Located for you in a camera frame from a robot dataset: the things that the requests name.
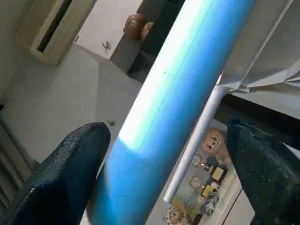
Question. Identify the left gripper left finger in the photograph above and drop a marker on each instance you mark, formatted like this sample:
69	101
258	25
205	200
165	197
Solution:
65	182

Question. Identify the white glass-door cabinet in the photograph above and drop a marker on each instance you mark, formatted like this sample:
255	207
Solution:
236	204

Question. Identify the dark brown round plush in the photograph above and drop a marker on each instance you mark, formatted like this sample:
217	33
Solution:
136	25

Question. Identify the tan spotted plush toy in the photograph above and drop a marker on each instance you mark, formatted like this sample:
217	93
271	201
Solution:
174	216

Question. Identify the beige air conditioner unit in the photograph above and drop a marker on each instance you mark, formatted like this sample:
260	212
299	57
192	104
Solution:
35	47

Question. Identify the grey curtain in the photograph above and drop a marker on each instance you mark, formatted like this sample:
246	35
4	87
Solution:
11	164

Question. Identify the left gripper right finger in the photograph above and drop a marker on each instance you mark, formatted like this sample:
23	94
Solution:
269	182

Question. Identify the brown plush toy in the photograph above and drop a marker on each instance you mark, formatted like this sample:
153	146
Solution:
214	140

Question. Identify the dark patterned ornament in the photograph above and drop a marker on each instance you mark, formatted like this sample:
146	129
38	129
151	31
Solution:
209	202

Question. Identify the yellow black small box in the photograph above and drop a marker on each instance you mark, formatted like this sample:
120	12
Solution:
206	190
217	174

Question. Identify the white plastic table leg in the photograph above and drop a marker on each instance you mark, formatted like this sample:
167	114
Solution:
199	131
175	93

